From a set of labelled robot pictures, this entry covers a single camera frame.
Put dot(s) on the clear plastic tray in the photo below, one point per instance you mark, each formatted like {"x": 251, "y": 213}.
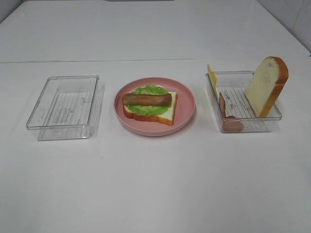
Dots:
{"x": 232, "y": 85}
{"x": 68, "y": 108}

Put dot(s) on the right clear plastic tray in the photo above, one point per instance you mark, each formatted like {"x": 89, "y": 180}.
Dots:
{"x": 232, "y": 85}

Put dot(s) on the white bread slice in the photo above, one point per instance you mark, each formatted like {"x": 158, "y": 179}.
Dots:
{"x": 166, "y": 118}
{"x": 266, "y": 85}

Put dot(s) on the left clear plastic tray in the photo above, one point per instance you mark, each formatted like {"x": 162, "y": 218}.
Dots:
{"x": 68, "y": 108}

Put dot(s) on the brown bacon strip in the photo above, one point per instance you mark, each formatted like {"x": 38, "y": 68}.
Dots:
{"x": 229, "y": 124}
{"x": 146, "y": 99}

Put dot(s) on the green lettuce leaf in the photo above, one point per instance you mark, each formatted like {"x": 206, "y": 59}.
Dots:
{"x": 150, "y": 110}

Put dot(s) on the yellow cheese slice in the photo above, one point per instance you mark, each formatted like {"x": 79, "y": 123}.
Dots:
{"x": 213, "y": 80}

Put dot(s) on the pink round plate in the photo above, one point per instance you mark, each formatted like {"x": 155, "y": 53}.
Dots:
{"x": 185, "y": 107}

